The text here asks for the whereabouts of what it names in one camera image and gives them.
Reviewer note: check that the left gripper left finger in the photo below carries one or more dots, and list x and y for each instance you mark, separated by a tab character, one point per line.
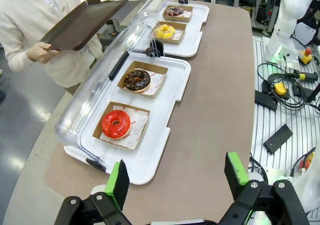
117	185

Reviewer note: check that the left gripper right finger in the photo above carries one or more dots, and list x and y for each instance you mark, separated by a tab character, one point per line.
237	170

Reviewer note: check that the white printed paper liner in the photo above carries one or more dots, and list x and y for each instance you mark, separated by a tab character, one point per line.
187	13
137	130
157	80
178	33

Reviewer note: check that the brown plastic serving tray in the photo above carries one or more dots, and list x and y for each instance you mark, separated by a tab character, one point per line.
82	22

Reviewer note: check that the dark donut with colourful sprinkles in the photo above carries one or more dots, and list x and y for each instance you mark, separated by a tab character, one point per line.
170	12

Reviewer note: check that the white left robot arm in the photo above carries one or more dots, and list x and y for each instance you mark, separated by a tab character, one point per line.
310	190

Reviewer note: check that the person's right forearm cream sleeve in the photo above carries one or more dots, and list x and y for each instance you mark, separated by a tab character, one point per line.
15	52

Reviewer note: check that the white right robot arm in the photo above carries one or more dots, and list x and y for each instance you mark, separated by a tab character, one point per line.
287	10

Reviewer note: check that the red glazed donut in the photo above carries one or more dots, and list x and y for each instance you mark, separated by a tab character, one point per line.
110	127

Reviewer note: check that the chocolate donut with nut crumbs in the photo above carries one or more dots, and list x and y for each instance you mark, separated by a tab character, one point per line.
130	81

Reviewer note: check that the yellow sprinkled donut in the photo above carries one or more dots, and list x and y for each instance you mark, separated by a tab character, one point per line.
160	32

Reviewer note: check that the person in cream cardigan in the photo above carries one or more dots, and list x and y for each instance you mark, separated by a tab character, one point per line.
30	15

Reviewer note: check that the person's right hand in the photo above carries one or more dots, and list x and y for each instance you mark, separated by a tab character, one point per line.
37	53

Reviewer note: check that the black flat block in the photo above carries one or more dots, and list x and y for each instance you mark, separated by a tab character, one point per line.
266	100
277	138

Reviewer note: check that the white display tray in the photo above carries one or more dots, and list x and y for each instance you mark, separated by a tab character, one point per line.
162	135
195	35

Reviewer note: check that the red yellow emergency stop button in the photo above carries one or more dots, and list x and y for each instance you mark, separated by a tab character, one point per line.
306	162
306	57

